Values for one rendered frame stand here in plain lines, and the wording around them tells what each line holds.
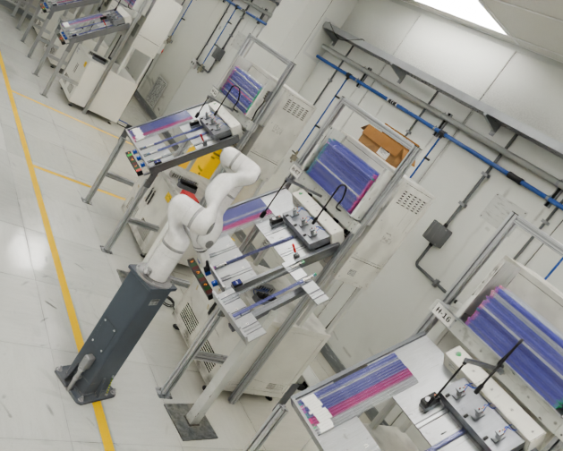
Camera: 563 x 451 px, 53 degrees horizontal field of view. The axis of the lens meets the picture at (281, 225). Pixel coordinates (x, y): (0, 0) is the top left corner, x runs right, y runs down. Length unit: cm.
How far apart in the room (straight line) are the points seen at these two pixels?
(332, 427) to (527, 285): 107
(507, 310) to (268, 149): 251
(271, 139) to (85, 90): 344
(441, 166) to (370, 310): 134
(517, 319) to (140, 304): 165
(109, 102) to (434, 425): 593
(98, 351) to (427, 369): 155
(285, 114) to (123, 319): 225
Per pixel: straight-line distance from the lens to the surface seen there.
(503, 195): 449
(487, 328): 257
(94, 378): 297
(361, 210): 314
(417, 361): 267
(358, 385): 257
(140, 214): 473
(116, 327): 282
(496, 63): 505
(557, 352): 245
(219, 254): 326
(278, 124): 441
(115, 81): 738
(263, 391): 377
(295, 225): 328
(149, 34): 731
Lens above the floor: 187
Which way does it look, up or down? 14 degrees down
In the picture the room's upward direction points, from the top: 35 degrees clockwise
